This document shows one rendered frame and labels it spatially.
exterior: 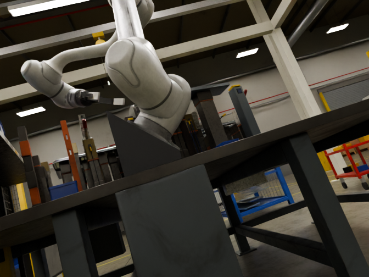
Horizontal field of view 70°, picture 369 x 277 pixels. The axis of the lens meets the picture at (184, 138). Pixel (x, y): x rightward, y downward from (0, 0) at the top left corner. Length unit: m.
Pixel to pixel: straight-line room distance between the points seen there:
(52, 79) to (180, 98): 0.62
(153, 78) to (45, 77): 0.61
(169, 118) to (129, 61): 0.27
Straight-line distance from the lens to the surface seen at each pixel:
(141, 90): 0.88
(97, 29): 4.43
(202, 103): 1.60
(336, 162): 5.65
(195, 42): 5.66
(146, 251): 0.86
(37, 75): 1.34
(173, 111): 0.98
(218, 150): 0.90
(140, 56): 0.85
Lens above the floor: 0.57
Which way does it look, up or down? 13 degrees up
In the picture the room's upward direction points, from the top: 19 degrees counter-clockwise
